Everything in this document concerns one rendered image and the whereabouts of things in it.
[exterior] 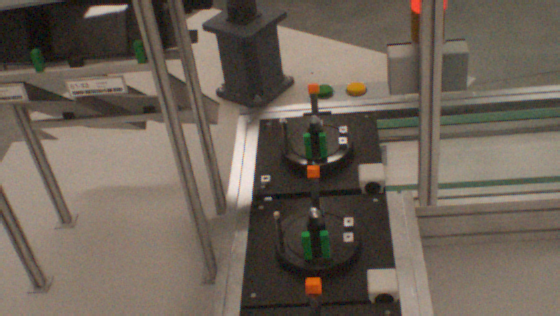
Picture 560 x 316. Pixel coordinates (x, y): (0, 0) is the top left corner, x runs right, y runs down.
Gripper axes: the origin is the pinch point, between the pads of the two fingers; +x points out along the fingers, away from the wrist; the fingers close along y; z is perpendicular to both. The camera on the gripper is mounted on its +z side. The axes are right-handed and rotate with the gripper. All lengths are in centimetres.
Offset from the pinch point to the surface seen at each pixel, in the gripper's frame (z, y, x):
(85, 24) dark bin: 14.3, -3.4, 19.1
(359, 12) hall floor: -181, 36, -209
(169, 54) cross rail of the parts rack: 0.6, 4.8, 11.2
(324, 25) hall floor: -178, 17, -196
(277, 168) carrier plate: -23.9, 21.4, 16.7
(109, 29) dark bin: 14.0, 0.4, 19.9
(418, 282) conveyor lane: -17, 46, 43
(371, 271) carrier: -14, 39, 43
